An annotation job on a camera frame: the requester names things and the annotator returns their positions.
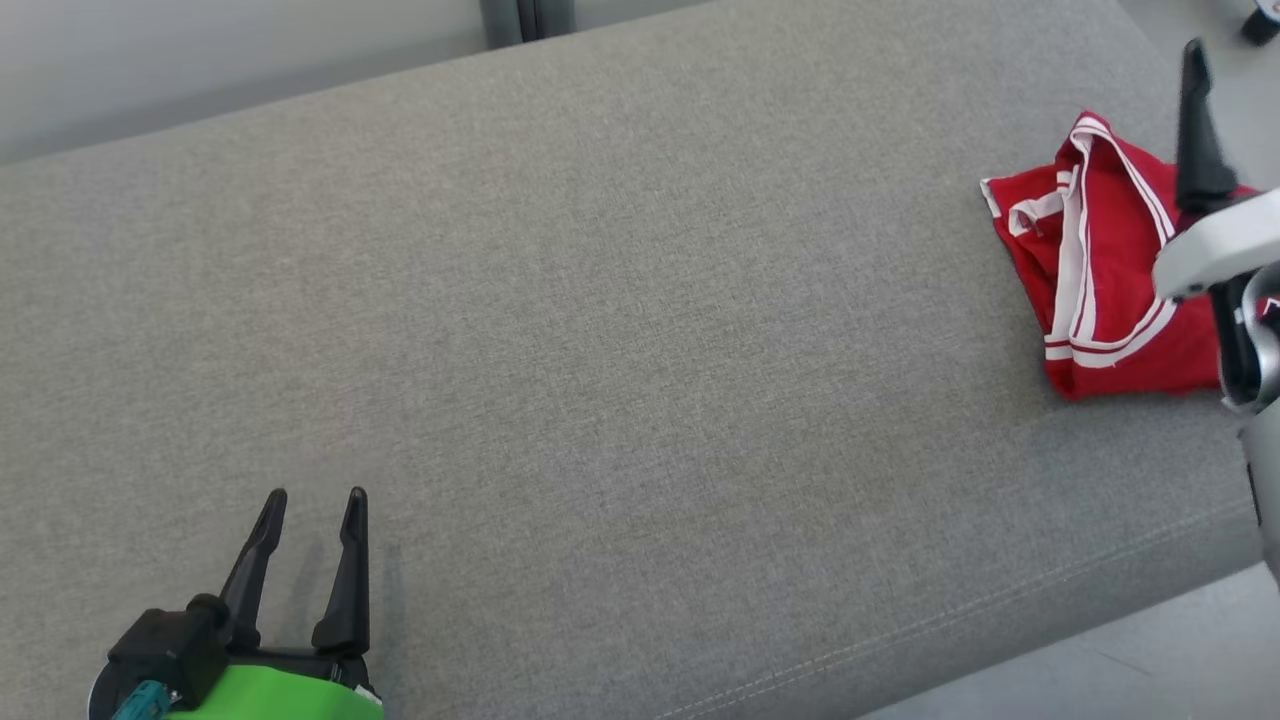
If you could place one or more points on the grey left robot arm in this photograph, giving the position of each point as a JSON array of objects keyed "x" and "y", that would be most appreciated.
[{"x": 100, "y": 700}]

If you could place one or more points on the grey upright stand column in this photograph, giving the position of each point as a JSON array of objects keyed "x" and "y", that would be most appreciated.
[{"x": 528, "y": 18}]

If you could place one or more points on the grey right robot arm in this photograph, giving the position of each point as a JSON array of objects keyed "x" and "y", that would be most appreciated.
[{"x": 1265, "y": 480}]

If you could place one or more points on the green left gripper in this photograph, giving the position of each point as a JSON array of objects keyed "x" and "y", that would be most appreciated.
[{"x": 280, "y": 695}]

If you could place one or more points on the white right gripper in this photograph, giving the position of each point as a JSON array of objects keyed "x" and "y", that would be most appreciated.
[{"x": 1220, "y": 250}]

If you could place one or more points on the grey fabric sofa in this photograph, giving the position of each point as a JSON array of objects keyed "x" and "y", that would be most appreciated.
[{"x": 600, "y": 350}]

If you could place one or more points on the red t-shirt white sleeves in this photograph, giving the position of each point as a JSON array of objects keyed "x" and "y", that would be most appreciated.
[{"x": 1130, "y": 290}]

